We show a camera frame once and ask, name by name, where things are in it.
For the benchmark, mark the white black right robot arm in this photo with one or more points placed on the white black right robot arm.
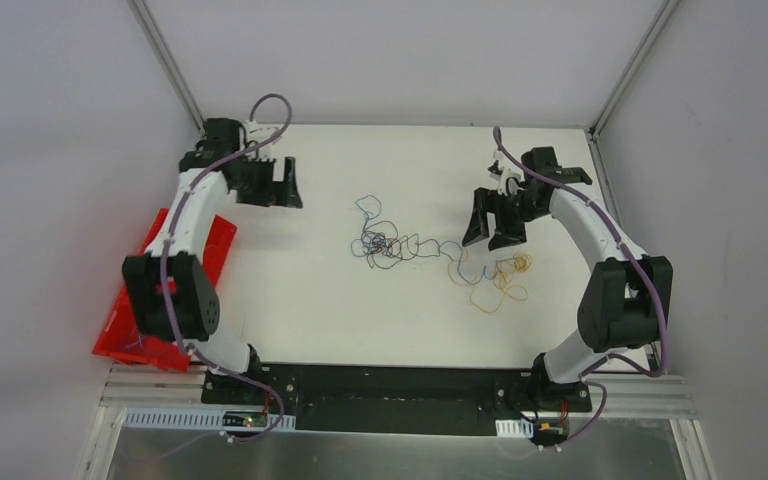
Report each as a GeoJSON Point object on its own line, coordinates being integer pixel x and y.
{"type": "Point", "coordinates": [626, 299]}

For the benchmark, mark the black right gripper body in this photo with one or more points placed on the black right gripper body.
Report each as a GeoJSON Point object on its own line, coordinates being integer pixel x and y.
{"type": "Point", "coordinates": [508, 204]}

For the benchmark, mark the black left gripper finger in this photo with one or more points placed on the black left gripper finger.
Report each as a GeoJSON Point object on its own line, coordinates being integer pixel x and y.
{"type": "Point", "coordinates": [261, 198]}
{"type": "Point", "coordinates": [289, 195]}

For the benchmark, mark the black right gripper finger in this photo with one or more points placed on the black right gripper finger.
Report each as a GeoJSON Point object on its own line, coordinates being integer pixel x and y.
{"type": "Point", "coordinates": [508, 232]}
{"type": "Point", "coordinates": [478, 228]}

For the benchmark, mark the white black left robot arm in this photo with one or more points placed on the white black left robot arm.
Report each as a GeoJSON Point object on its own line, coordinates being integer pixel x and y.
{"type": "Point", "coordinates": [203, 184]}

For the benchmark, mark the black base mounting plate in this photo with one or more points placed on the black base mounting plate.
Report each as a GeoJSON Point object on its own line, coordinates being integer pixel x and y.
{"type": "Point", "coordinates": [396, 400]}

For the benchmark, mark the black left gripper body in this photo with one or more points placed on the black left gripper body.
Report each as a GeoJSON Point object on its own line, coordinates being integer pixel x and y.
{"type": "Point", "coordinates": [251, 179]}

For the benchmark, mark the aluminium frame rail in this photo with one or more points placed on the aluminium frame rail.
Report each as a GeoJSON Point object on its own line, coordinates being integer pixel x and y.
{"type": "Point", "coordinates": [634, 396]}

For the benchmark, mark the white slotted cable duct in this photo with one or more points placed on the white slotted cable duct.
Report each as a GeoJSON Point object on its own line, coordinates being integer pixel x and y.
{"type": "Point", "coordinates": [236, 421]}

